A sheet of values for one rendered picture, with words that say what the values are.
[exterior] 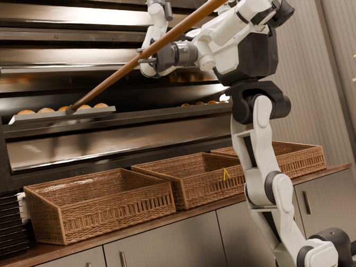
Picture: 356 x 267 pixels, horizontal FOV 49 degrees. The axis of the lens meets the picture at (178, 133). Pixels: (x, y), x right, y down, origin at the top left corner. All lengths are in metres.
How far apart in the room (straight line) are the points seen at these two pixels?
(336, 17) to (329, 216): 3.51
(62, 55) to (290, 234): 1.54
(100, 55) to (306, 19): 3.80
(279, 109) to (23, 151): 1.29
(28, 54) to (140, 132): 0.77
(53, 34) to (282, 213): 1.56
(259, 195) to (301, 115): 4.30
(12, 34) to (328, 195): 2.06
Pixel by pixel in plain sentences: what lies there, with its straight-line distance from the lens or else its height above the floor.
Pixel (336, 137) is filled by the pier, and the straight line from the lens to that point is 5.50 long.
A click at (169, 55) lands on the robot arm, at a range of 1.40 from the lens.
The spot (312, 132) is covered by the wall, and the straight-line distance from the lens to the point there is 5.84.
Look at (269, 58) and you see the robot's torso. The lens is 1.77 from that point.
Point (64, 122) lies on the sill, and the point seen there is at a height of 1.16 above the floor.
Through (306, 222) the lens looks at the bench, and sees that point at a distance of 2.43.
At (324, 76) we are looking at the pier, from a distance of 5.53.
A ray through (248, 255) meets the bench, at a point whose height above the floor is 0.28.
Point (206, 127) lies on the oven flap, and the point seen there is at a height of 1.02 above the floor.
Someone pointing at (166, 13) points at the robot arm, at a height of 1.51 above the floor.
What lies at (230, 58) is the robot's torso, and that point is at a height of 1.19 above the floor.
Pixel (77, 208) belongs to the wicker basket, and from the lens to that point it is 1.66.
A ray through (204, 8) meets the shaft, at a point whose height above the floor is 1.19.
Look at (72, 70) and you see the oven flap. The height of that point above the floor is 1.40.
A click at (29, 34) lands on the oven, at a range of 2.33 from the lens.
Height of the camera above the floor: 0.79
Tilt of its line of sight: 5 degrees up
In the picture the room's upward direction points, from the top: 12 degrees counter-clockwise
